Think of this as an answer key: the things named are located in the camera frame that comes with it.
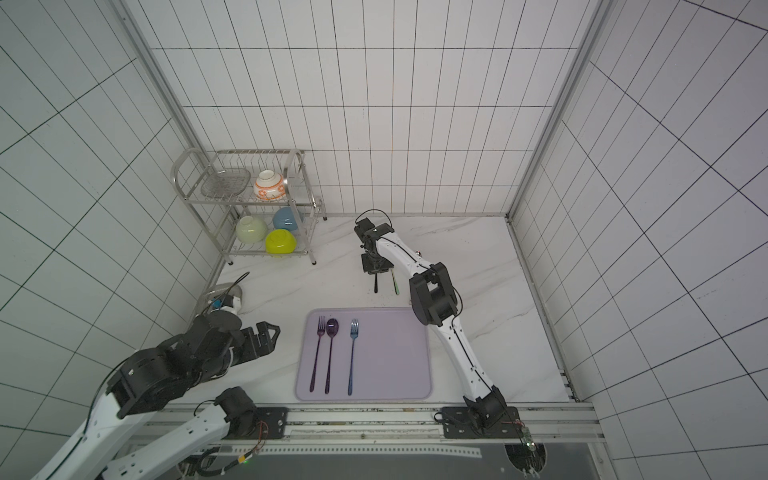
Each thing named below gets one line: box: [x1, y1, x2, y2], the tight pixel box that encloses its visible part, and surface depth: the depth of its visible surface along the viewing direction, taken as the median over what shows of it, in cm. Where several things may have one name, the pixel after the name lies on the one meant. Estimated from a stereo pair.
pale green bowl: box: [236, 215, 267, 244], surface depth 106 cm
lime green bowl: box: [265, 228, 297, 254], surface depth 103 cm
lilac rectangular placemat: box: [296, 307, 432, 402], surface depth 84 cm
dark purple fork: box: [309, 315, 326, 393], surface depth 90 cm
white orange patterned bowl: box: [253, 170, 287, 201], surface depth 87 cm
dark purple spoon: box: [324, 318, 339, 395], surface depth 89 cm
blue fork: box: [347, 319, 359, 396], surface depth 89 cm
